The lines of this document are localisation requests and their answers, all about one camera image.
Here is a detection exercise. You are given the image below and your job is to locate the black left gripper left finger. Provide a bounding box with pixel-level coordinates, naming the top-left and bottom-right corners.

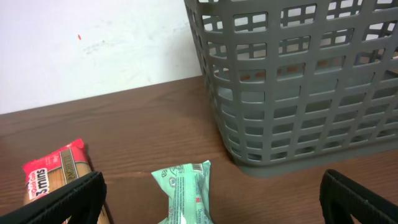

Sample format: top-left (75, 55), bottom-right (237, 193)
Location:
top-left (1, 171), bottom-right (107, 224)

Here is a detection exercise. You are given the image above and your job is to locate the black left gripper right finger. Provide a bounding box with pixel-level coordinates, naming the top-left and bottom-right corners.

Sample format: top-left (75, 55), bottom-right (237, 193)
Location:
top-left (320, 169), bottom-right (397, 224)

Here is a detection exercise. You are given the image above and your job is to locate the red spaghetti packet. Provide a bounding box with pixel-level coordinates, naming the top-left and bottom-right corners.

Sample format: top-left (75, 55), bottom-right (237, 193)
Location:
top-left (22, 138), bottom-right (111, 224)

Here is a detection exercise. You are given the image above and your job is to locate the teal snack wrapper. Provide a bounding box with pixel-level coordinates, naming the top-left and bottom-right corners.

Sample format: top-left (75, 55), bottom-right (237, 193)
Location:
top-left (152, 161), bottom-right (213, 224)

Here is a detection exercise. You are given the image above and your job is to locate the grey plastic lattice basket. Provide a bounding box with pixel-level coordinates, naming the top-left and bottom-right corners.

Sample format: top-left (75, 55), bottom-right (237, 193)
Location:
top-left (185, 0), bottom-right (397, 177)

